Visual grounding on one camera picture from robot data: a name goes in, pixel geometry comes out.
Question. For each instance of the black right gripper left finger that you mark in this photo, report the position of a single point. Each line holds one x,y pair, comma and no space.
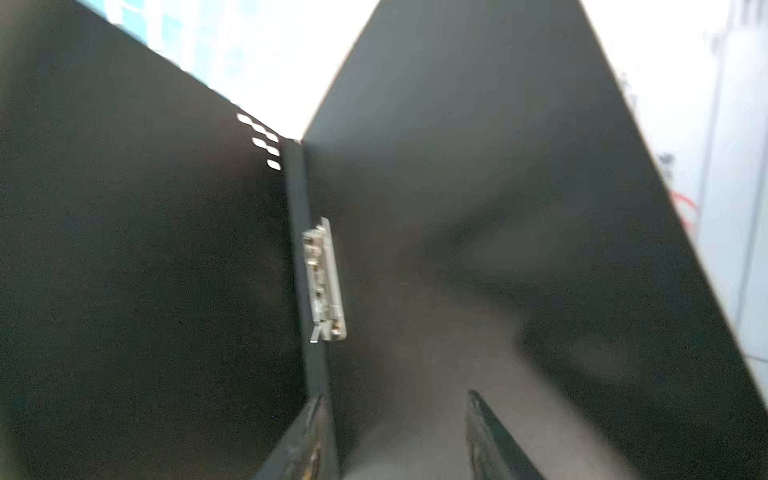
307,450

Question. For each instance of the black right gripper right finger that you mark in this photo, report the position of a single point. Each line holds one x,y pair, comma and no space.
492,451

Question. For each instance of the red folder with black inside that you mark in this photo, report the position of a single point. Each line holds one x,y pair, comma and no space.
472,208

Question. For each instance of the technical drawing paper sheet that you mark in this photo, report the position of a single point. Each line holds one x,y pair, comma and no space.
695,75

